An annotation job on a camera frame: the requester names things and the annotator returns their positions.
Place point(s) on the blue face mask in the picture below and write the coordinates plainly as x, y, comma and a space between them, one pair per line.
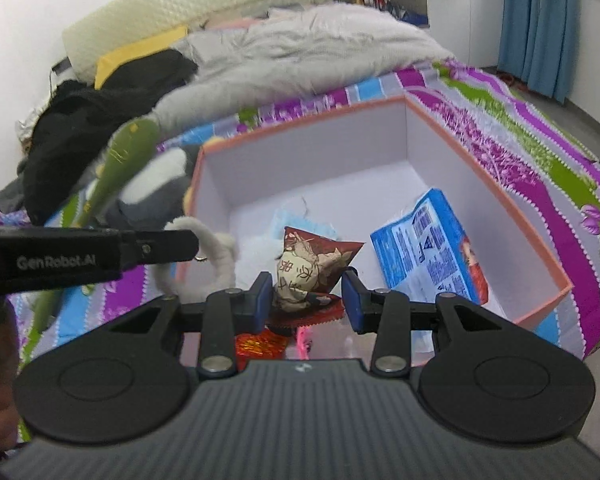
300, 220

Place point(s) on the grey penguin plush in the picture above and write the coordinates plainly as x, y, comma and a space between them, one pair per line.
155, 180

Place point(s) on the red shiny hat white trim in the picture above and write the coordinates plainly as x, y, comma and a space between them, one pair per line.
222, 255

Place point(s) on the cream padded headboard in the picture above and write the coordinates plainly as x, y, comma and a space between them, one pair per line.
180, 0

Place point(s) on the pink pillow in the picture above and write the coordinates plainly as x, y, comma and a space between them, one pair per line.
235, 22

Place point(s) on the black wall socket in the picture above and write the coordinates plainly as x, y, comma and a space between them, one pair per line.
61, 66

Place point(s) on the pink feather toy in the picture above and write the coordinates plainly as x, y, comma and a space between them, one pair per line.
305, 345

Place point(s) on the dark grey blanket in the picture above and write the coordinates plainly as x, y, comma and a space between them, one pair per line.
10, 195

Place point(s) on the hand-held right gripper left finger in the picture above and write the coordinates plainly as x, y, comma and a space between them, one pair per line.
262, 300

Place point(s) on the pink cardboard box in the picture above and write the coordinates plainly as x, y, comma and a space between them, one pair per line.
330, 160

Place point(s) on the black jacket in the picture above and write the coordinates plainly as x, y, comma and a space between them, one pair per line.
80, 125

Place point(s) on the yellow pillow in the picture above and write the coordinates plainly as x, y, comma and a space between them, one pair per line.
130, 55

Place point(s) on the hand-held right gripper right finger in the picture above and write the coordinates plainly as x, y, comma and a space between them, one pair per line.
352, 302

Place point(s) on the colourful floral bed sheet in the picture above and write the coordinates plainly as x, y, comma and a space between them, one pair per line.
530, 160

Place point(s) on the blue curtain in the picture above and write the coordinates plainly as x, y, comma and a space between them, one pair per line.
535, 25

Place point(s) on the blue tissue packet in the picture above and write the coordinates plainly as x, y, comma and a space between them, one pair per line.
420, 250

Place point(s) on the light grey duvet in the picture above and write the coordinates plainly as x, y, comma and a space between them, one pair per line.
305, 55

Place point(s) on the brown snack packet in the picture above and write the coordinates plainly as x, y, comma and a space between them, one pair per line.
305, 270

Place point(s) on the green plush mallet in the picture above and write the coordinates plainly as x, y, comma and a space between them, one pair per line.
130, 150

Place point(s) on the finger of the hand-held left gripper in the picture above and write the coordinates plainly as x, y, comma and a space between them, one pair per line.
170, 245

